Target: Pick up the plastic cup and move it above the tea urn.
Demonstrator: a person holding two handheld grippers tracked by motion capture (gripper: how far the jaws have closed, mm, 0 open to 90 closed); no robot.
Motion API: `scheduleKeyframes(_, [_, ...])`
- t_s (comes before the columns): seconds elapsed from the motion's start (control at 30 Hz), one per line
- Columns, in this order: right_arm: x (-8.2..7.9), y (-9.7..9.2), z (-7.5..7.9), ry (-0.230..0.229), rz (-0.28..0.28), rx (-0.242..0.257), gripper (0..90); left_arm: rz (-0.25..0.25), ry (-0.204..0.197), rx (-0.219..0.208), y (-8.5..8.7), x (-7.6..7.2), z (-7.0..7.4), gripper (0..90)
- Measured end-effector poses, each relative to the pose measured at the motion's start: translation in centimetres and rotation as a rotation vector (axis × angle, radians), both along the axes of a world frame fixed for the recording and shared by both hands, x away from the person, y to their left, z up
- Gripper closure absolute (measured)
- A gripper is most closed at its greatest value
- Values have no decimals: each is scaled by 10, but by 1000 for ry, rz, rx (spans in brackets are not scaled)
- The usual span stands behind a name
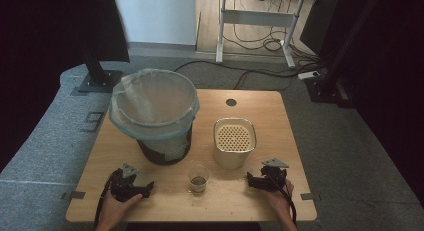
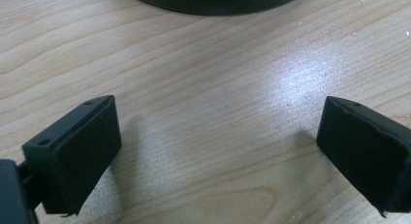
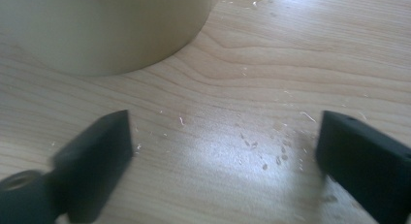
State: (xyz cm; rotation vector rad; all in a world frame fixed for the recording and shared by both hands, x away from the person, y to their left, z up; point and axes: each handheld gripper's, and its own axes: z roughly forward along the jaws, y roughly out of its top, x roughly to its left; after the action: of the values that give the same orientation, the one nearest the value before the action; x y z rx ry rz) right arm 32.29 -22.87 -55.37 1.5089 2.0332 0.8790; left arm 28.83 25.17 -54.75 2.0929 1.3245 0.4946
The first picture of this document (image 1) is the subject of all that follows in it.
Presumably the cream perforated strainer insert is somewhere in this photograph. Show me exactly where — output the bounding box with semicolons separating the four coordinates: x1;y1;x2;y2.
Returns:
215;123;256;153

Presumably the tangle of black cables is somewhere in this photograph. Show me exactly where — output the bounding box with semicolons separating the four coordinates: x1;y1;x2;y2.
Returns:
222;0;323;64

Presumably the black stand with base plate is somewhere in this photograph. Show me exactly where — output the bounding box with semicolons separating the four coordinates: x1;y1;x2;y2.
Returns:
304;0;384;109
77;40;124;94

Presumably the clear glass cup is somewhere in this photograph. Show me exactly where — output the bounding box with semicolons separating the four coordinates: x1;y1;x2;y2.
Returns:
187;164;211;196

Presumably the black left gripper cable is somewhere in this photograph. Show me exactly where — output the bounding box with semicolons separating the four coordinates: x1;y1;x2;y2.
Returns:
94;169;122;229

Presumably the person's right hand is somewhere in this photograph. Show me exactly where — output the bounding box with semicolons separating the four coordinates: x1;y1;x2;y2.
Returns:
261;179;296;219

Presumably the person's left hand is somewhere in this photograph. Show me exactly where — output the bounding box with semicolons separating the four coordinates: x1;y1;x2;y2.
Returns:
97;193;144;227

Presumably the grey tape strip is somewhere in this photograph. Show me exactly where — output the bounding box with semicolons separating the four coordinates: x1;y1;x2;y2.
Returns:
300;192;322;202
61;190;87;201

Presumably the white power strip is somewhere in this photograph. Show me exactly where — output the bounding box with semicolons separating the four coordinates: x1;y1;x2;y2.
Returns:
297;70;321;81

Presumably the white desk frame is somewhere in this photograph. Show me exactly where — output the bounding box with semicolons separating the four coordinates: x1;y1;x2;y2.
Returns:
212;0;340;70

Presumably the brown tea residue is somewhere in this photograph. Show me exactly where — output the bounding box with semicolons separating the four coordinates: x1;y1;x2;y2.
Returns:
190;176;208;187

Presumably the black mesh trash bin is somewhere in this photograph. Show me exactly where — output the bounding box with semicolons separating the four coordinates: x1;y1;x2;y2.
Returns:
135;123;195;166

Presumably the black curtain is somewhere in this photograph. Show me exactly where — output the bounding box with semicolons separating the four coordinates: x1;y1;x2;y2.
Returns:
313;0;424;210
0;0;131;174

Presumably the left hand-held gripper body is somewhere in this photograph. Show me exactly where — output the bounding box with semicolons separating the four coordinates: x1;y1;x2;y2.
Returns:
108;163;147;203

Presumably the long black floor cable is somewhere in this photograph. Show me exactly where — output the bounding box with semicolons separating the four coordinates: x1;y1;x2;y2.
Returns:
173;59;323;91

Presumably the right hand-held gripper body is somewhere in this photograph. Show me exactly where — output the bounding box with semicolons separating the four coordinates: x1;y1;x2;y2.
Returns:
259;157;290;193

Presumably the cream plastic strainer bucket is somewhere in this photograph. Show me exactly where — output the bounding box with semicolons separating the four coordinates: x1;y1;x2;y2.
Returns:
212;117;258;171

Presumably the bin with clear bag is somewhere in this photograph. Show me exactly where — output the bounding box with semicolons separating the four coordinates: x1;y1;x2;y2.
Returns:
108;68;201;142

